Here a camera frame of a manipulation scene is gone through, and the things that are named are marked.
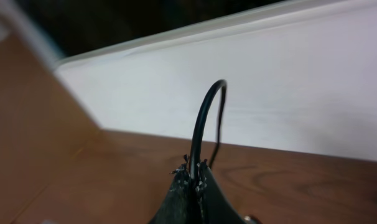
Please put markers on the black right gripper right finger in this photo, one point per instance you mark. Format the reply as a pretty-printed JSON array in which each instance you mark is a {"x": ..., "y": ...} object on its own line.
[{"x": 215, "y": 207}]

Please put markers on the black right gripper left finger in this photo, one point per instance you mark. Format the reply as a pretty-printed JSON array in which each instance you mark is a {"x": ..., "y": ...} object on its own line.
[{"x": 178, "y": 207}]

